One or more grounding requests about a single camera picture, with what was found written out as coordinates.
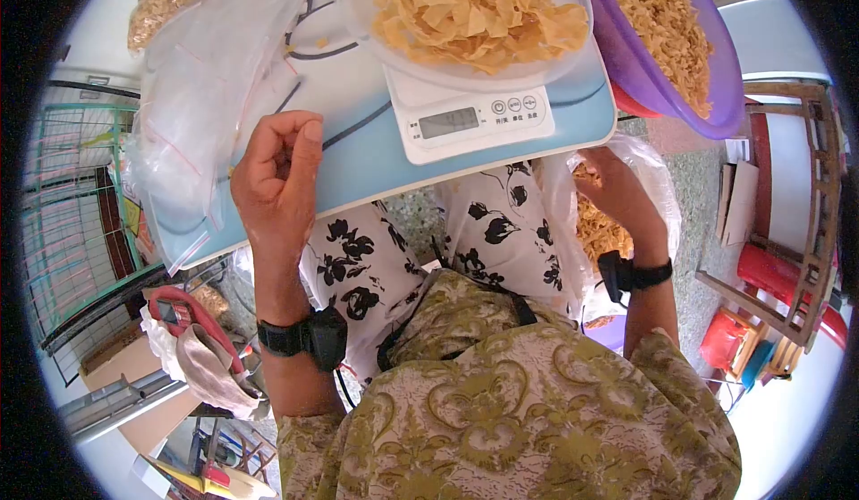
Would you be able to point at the large clear bag of snacks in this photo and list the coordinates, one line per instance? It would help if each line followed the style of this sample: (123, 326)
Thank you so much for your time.
(604, 238)

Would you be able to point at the white digital kitchen scale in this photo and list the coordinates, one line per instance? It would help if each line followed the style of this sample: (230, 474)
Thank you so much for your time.
(470, 124)

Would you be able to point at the person's body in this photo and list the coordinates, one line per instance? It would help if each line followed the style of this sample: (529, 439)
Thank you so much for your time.
(510, 406)

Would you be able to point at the clear plastic weighing bowl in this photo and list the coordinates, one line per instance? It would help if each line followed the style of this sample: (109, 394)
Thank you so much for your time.
(416, 70)

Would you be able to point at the white chest freezer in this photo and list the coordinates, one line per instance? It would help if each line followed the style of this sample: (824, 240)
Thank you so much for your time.
(772, 37)

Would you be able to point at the person's left hand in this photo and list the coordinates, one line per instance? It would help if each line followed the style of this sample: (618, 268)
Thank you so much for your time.
(275, 191)

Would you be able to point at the purple plastic basin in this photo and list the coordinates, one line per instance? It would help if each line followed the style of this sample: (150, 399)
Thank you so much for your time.
(644, 77)

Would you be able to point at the pile of yellow chip strips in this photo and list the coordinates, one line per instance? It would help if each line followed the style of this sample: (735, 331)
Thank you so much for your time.
(470, 17)

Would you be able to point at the heap of brown fried snacks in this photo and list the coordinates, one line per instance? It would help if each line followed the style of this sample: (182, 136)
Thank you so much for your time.
(661, 24)

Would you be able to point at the stack of clear zip bags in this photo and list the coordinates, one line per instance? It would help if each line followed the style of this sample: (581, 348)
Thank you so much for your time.
(201, 97)

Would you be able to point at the cardboard sheets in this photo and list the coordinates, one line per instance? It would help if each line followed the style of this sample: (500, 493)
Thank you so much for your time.
(738, 205)

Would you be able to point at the person's legs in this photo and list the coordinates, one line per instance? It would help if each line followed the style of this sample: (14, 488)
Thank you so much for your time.
(496, 231)

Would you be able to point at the brown cardboard box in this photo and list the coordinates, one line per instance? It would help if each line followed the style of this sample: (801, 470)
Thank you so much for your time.
(134, 366)

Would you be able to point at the black wrist band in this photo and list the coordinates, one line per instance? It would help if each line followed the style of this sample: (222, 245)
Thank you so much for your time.
(322, 336)
(637, 275)

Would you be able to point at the person's right hand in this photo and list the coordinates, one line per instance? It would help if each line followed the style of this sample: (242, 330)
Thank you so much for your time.
(621, 198)

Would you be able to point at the red plastic basin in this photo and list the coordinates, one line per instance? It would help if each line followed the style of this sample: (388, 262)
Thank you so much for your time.
(627, 105)

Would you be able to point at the person's left index finger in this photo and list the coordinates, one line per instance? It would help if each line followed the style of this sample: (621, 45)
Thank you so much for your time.
(275, 124)

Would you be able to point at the person's left thumb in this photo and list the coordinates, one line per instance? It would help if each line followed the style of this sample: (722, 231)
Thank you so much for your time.
(309, 154)

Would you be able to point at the red cylinder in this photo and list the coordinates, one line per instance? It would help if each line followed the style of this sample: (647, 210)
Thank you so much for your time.
(765, 272)

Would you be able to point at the wooden frame chair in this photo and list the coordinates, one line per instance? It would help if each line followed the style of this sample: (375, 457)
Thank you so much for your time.
(815, 231)

